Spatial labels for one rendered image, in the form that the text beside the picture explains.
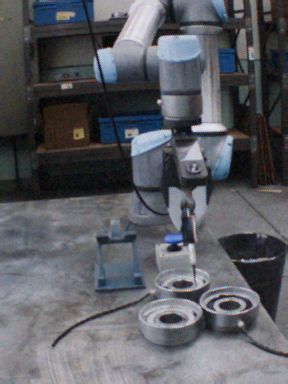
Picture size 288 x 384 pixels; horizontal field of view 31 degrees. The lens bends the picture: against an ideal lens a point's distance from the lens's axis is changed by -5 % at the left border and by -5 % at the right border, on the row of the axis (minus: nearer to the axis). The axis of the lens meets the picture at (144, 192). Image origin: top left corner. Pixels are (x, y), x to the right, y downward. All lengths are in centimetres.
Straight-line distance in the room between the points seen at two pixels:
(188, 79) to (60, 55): 394
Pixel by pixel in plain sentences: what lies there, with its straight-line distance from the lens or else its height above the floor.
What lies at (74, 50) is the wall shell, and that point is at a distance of 483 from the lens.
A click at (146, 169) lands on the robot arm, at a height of 95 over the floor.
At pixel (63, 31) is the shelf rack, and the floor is 144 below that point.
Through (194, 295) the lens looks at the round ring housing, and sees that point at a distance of 96.
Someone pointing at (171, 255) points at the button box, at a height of 84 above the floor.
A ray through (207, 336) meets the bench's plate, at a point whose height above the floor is 80.
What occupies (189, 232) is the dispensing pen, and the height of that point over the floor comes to 93.
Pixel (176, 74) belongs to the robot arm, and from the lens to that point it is 93.
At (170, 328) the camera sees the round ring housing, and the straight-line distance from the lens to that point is 84.
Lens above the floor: 127
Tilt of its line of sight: 16 degrees down
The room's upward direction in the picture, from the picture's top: 3 degrees counter-clockwise
